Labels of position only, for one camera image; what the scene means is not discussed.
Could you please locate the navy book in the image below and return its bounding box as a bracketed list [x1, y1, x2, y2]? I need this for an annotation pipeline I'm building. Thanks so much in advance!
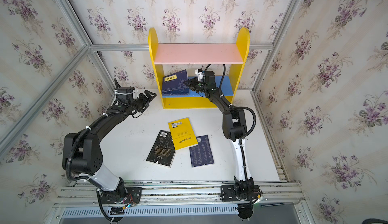
[162, 86, 190, 93]
[162, 92, 190, 98]
[162, 69, 188, 91]

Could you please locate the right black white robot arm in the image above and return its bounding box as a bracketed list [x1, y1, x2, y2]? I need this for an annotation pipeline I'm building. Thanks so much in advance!
[184, 69, 257, 195]

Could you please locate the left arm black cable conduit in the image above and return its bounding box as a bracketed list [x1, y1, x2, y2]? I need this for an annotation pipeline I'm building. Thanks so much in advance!
[66, 78, 122, 222]

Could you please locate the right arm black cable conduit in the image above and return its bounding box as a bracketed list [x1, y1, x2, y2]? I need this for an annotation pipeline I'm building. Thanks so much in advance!
[203, 63, 257, 194]

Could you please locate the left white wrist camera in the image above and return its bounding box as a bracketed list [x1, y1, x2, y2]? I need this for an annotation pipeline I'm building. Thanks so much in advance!
[115, 87, 139, 101]

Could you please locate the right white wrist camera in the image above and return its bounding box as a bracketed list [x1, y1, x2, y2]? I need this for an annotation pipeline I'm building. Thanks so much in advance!
[195, 68, 205, 82]

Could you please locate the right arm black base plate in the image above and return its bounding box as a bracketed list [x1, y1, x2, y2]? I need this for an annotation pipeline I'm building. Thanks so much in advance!
[219, 185, 264, 203]

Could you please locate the yellow pink blue bookshelf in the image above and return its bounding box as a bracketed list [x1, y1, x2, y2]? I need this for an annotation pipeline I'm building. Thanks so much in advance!
[148, 28, 250, 109]

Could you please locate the yellow paperback book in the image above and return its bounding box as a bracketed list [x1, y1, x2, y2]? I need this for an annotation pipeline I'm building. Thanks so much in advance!
[168, 118, 198, 150]

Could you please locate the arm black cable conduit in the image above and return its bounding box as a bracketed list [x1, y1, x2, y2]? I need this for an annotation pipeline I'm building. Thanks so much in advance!
[66, 78, 122, 222]
[203, 63, 257, 194]

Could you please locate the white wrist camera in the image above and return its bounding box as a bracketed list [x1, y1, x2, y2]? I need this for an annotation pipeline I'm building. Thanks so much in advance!
[115, 87, 139, 101]
[195, 68, 205, 82]

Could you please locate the black paperback book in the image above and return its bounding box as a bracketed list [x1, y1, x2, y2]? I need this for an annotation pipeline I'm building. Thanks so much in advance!
[146, 130, 176, 168]

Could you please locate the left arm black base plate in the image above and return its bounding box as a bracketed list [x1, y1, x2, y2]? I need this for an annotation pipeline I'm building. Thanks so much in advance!
[99, 187, 142, 205]

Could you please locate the white ventilation grille strip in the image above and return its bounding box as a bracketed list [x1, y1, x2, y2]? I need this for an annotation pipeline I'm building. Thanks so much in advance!
[62, 204, 238, 219]

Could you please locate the dark blue text-covered book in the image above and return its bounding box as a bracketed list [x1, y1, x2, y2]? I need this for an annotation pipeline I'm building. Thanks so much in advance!
[189, 135, 214, 167]

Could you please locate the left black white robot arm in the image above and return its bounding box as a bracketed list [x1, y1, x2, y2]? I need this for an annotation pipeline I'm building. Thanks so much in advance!
[62, 86, 157, 198]

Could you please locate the aluminium mounting rail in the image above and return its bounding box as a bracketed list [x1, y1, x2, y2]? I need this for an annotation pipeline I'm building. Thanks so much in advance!
[54, 181, 305, 207]

